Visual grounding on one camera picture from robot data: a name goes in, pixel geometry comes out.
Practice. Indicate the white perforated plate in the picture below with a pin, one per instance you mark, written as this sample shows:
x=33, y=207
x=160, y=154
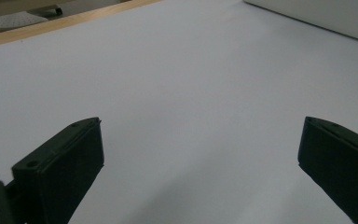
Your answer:
x=9, y=21

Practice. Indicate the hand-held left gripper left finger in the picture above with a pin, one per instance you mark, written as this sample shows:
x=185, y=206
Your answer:
x=62, y=168

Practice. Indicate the white plastic basket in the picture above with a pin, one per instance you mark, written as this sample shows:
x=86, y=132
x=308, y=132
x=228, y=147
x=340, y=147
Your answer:
x=317, y=15

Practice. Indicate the black and grey bar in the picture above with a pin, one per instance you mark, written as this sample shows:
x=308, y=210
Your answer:
x=51, y=11

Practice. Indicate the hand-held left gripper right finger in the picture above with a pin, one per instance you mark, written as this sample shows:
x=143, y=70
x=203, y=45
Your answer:
x=341, y=165

